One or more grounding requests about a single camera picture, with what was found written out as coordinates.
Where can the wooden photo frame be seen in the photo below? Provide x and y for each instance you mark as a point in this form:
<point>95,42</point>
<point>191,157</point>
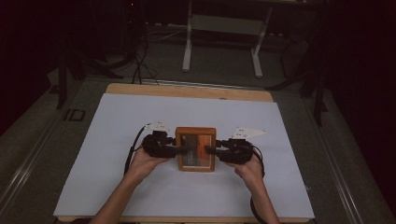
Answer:
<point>195,163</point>

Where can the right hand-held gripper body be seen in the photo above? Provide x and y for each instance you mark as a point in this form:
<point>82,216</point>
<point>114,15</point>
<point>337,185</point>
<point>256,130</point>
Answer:
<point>238,149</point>

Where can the metal floor strip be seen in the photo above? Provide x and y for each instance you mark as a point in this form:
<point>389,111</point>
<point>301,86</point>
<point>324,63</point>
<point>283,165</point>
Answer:
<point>202,84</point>

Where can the white desk frame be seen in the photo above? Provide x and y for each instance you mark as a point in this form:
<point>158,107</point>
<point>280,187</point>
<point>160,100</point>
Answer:
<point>188,46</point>

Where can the black metal stand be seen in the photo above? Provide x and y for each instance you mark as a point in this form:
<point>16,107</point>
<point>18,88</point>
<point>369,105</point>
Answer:
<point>62,81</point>
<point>319,93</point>

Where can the wooden table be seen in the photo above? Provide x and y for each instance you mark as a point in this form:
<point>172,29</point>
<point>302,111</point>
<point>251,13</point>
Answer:
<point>186,91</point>

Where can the metal floor rail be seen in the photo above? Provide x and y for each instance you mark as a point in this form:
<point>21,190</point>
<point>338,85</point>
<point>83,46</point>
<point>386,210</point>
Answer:
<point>339,174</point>
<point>25,168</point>

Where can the white table sheet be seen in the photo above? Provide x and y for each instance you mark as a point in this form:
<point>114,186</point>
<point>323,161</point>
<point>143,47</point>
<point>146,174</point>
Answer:
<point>186,193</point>

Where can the person's right hand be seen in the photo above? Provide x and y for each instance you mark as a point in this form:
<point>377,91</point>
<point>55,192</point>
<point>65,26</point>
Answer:
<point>250,171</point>

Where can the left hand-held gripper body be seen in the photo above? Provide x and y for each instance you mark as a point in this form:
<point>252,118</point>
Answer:
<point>157,144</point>

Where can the person's left hand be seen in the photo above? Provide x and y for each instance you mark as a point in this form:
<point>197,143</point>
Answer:
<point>144,165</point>

